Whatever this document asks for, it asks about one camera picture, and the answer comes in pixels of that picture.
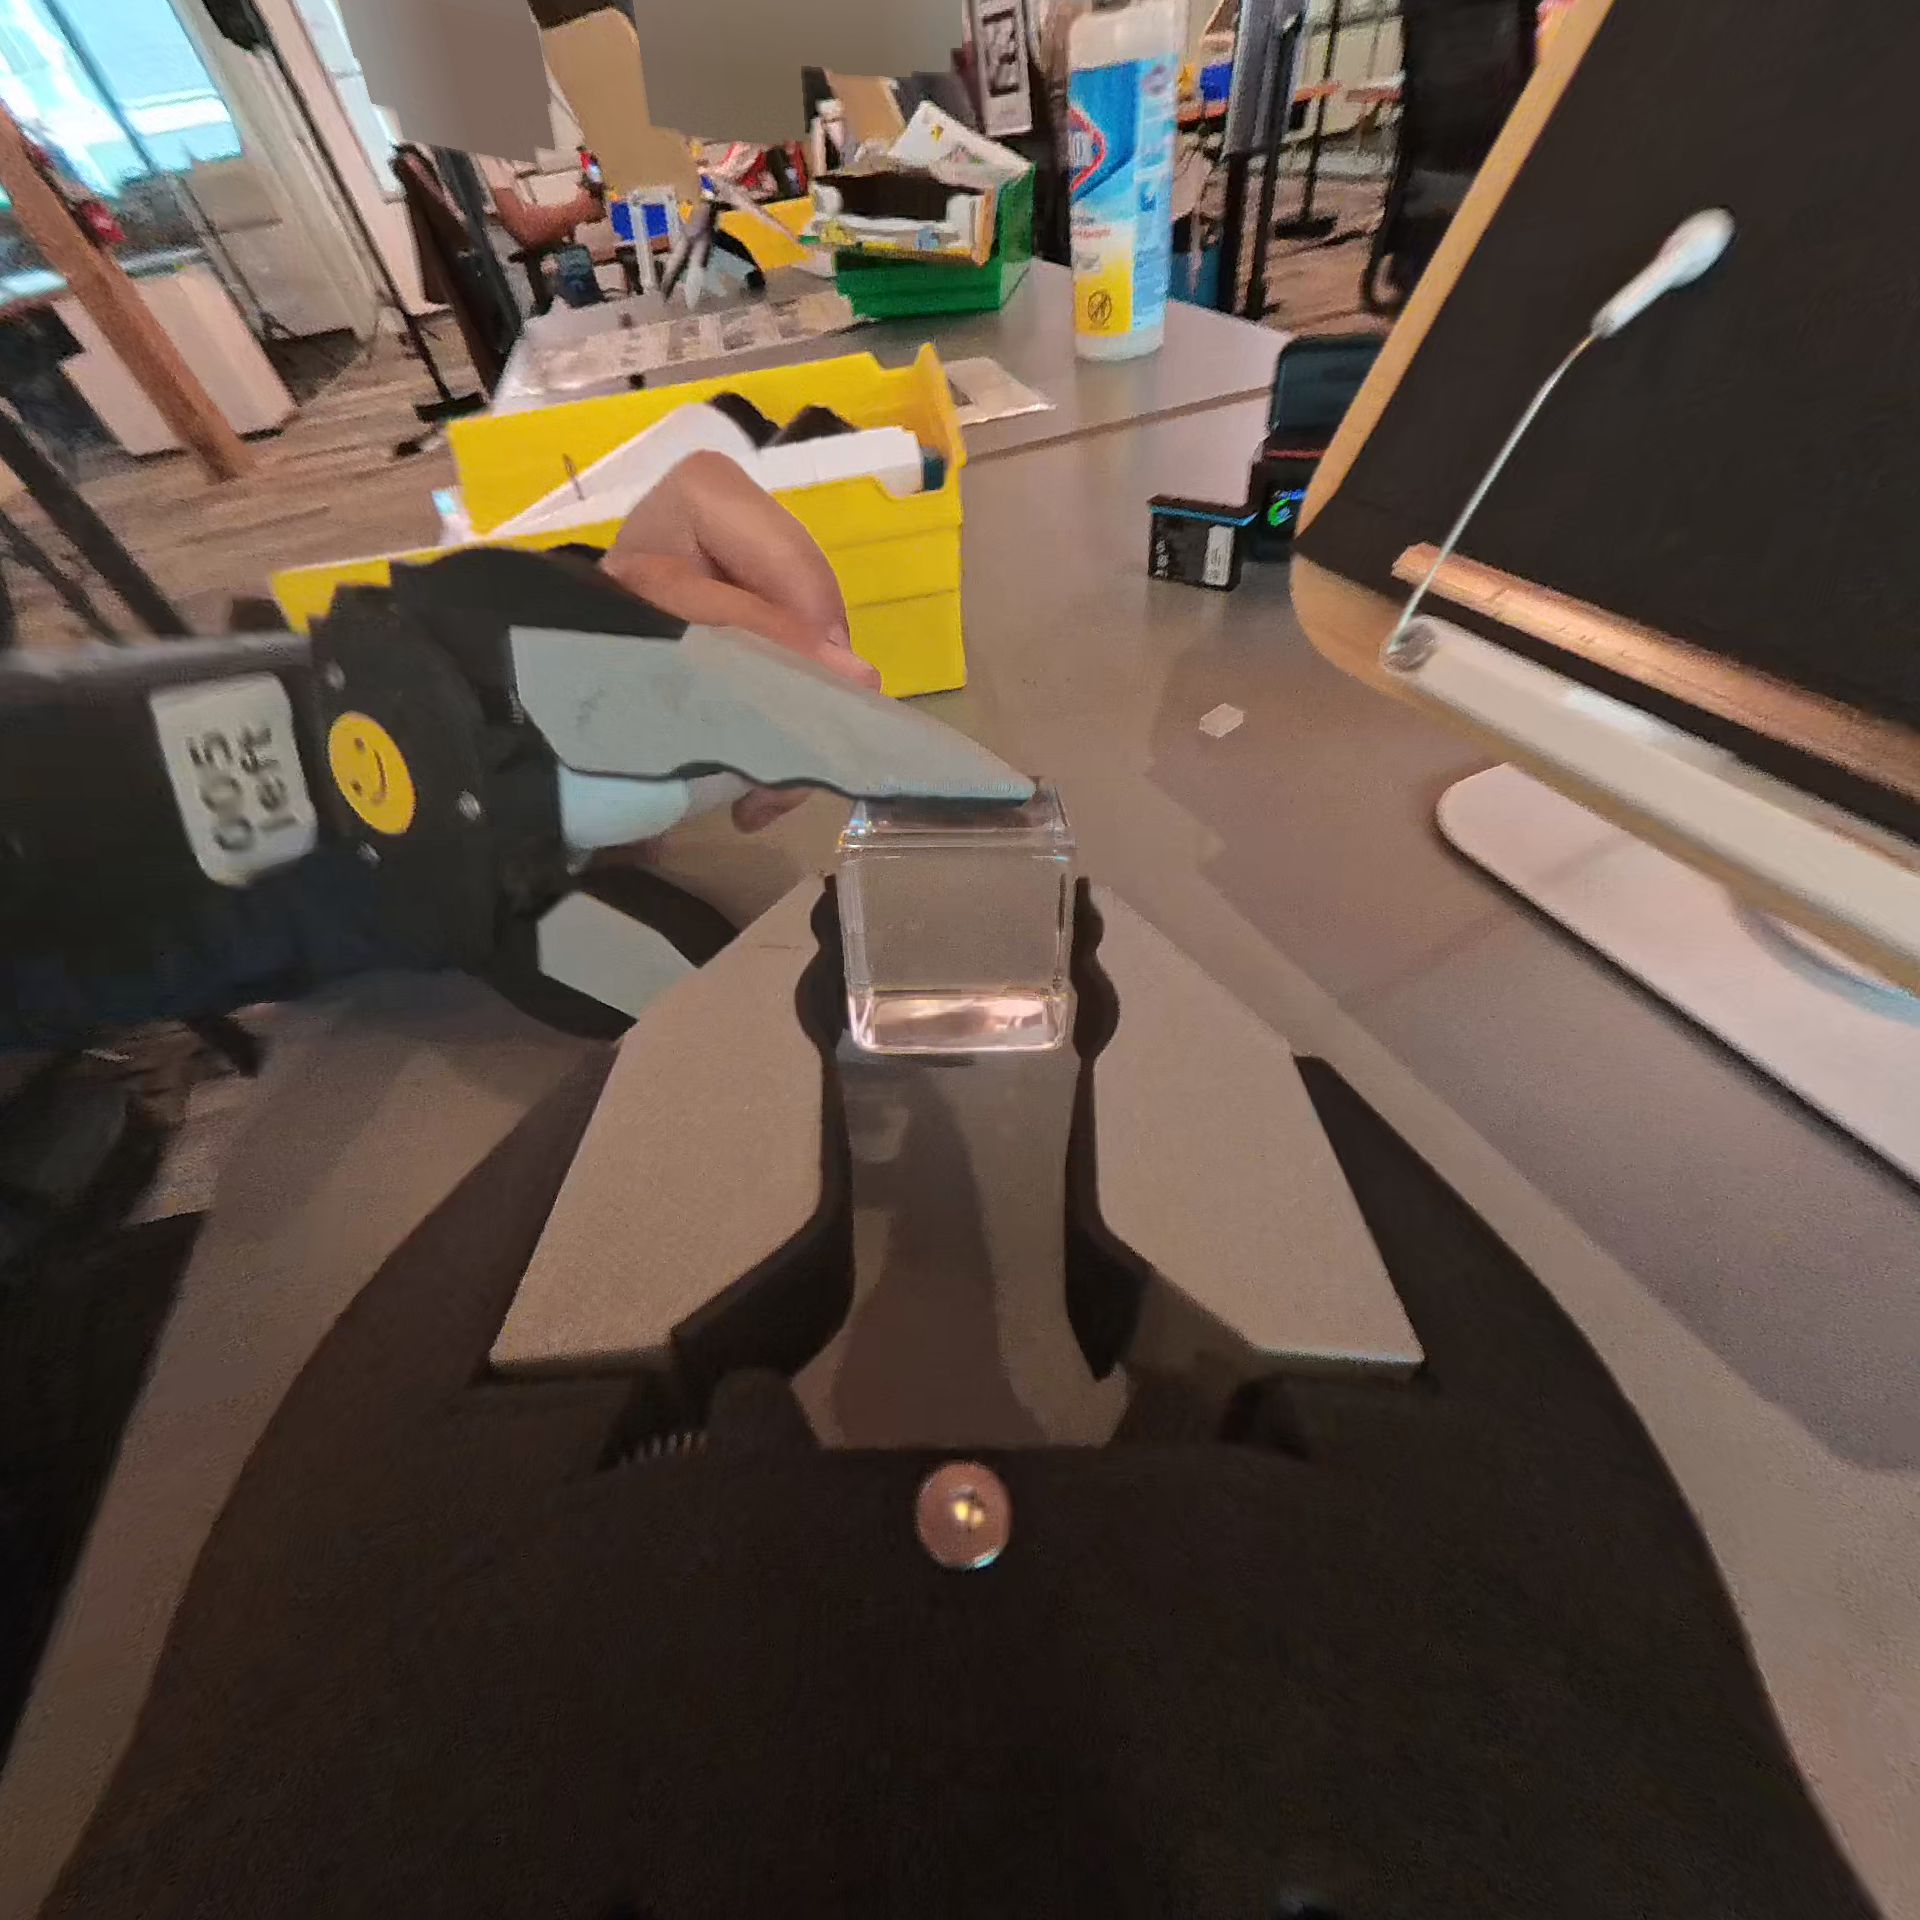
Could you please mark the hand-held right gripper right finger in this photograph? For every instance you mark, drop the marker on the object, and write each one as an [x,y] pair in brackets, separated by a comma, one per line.
[1244,1170]

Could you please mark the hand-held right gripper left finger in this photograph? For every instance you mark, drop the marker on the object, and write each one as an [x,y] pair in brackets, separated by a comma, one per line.
[690,1170]

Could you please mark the wooden post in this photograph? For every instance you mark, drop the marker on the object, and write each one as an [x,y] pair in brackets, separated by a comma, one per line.
[118,317]

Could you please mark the white cabinet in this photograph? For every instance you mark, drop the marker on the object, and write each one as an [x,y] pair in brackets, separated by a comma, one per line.
[180,359]

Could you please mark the white board stand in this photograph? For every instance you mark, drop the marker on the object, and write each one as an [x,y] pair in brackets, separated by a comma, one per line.
[1650,774]

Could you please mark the black tripod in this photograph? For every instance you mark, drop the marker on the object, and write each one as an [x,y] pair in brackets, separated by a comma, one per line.
[1275,150]

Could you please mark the open cardboard box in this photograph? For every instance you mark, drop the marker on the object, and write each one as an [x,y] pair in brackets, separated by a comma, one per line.
[973,210]

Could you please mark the disinfectant wipes canister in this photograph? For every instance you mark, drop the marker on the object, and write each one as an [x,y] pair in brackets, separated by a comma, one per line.
[1122,181]

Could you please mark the small white tape piece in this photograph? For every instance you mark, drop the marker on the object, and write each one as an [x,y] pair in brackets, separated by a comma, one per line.
[1224,720]

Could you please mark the black camera case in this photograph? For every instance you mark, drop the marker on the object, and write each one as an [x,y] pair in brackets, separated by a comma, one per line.
[1318,390]

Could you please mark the person's left hand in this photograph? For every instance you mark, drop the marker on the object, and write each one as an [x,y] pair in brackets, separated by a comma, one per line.
[734,570]

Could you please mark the white-tipped metal rod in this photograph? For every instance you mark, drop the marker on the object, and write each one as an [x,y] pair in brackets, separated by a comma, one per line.
[1676,269]

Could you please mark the black wood-framed board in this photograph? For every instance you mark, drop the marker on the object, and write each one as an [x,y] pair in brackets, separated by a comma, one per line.
[1770,494]

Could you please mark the printed paper sheet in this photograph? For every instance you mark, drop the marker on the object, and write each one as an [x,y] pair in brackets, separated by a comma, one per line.
[996,393]

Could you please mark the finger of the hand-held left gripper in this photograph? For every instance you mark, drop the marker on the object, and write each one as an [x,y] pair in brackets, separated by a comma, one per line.
[750,720]

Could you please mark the white flat box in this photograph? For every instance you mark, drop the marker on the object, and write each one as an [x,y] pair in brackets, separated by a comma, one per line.
[838,457]

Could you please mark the clear acrylic cube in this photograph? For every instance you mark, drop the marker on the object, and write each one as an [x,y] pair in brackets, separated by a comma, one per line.
[954,932]

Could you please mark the yellow plastic bin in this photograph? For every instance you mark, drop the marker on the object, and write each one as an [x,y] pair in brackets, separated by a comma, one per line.
[884,570]

